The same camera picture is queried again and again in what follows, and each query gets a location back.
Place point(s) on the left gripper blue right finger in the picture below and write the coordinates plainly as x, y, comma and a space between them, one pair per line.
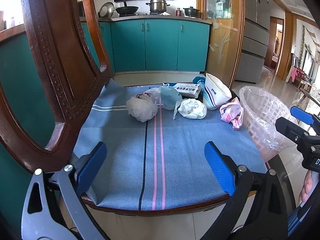
219, 167

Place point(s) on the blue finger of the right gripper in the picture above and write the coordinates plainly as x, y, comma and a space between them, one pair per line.
301, 115

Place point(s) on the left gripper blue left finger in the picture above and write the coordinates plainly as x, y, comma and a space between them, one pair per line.
88, 166

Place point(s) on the pink white wrapper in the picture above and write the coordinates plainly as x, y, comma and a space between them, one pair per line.
233, 113

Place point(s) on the white plastic bag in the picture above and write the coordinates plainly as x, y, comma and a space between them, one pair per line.
190, 109

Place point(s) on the white blue printed box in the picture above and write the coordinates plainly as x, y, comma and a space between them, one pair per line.
189, 90

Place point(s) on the white bag with red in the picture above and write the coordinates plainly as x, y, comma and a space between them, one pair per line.
142, 107

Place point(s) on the light blue plastic bag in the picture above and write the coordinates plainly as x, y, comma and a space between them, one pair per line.
166, 95

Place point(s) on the teal kitchen cabinets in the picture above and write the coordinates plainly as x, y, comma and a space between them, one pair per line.
135, 43

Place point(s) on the person's right hand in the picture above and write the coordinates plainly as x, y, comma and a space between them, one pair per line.
307, 186

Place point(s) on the white plastic waste basket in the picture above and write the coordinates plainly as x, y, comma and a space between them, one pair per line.
262, 122

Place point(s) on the wooden interior doorway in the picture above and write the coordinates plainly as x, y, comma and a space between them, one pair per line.
274, 46

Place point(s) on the blue striped seat cloth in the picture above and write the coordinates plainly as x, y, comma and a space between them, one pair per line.
158, 164

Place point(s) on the grey refrigerator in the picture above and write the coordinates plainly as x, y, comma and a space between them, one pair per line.
255, 41

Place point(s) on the wood framed glass door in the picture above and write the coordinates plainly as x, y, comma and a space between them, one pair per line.
226, 20

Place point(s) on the black casserole pot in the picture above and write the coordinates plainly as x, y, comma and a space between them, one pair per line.
191, 12

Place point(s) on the red canister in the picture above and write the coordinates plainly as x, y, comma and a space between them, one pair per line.
178, 12

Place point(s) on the carved wooden chair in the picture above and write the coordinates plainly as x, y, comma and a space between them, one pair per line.
72, 82

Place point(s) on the steel pan lid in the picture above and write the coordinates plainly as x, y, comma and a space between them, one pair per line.
106, 10

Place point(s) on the steel stock pot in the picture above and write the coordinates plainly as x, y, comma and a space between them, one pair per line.
157, 6

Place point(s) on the black wok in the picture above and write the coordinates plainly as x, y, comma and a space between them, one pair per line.
126, 10

